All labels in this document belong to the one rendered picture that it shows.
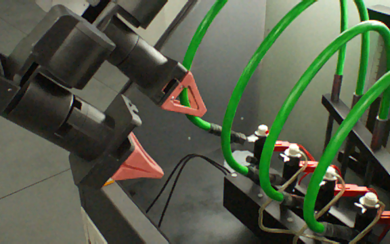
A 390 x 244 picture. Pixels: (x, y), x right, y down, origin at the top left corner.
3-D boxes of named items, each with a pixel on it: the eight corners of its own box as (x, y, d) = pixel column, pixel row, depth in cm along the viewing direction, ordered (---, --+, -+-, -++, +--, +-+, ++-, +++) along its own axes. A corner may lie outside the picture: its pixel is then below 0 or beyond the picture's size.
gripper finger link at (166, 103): (205, 89, 75) (164, 54, 71) (223, 99, 69) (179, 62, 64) (179, 121, 75) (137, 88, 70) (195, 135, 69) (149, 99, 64)
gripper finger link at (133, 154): (182, 175, 54) (122, 140, 49) (144, 217, 55) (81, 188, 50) (165, 145, 60) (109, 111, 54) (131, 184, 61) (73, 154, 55)
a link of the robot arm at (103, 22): (76, 37, 64) (82, 42, 59) (106, -1, 64) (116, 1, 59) (114, 66, 68) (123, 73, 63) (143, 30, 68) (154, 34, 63)
